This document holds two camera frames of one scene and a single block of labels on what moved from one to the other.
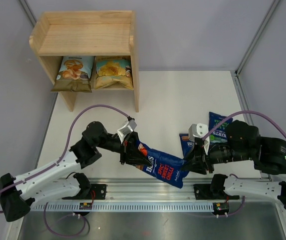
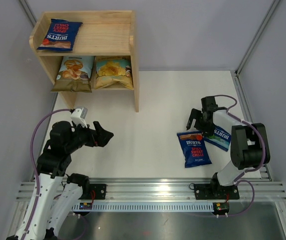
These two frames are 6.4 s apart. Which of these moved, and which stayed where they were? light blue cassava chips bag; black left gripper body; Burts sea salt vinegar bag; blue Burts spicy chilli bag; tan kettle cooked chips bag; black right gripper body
Moved: black left gripper body; blue Burts spicy chilli bag; black right gripper body
Stayed: tan kettle cooked chips bag; light blue cassava chips bag; Burts sea salt vinegar bag
